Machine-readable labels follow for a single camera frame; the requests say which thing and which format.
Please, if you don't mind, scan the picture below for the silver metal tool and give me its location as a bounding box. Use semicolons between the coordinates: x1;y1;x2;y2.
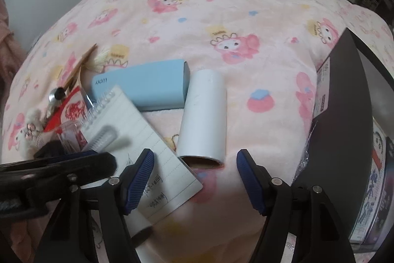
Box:
46;87;66;116

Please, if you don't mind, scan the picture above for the bead kit package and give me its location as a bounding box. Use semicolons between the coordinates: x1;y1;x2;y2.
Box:
349;118;394;245

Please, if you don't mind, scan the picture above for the black cardboard box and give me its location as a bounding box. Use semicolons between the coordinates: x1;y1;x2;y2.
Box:
294;27;394;254

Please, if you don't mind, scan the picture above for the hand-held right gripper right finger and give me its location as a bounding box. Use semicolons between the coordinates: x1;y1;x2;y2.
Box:
236;149;351;263

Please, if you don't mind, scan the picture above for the clear plastic case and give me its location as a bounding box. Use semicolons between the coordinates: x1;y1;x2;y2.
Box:
57;123;90;156

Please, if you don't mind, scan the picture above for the wooden bookmark with tassel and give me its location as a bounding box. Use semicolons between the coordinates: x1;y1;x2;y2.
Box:
63;44;112;91

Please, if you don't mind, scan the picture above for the white plush toy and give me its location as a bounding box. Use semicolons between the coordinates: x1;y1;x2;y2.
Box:
14;107;47;159

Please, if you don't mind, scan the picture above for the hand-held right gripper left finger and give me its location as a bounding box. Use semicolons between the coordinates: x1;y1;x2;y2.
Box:
34;148;156;263

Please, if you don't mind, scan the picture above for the light blue case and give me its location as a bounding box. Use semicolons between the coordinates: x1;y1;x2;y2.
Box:
92;59;190;111

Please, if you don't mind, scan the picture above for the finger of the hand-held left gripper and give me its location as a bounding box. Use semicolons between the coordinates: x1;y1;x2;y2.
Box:
0;150;119;190
0;182;66;217

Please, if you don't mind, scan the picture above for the pink printed blanket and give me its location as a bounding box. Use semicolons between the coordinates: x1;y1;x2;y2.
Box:
0;0;394;263

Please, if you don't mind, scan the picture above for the white ribbed object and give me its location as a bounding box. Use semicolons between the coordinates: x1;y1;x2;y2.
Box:
89;125;131;153

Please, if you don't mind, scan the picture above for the slim white paper roll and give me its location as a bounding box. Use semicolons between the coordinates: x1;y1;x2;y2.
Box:
125;209;154;240

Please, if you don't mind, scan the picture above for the wide white paper roll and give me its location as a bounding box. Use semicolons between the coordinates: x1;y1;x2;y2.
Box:
176;69;227;168

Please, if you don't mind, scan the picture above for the red patterned packet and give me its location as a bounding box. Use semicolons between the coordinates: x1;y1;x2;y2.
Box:
43;87;90;134

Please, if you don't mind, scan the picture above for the spiral notepad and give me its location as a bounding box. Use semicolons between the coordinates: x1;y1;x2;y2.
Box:
81;85;204;224

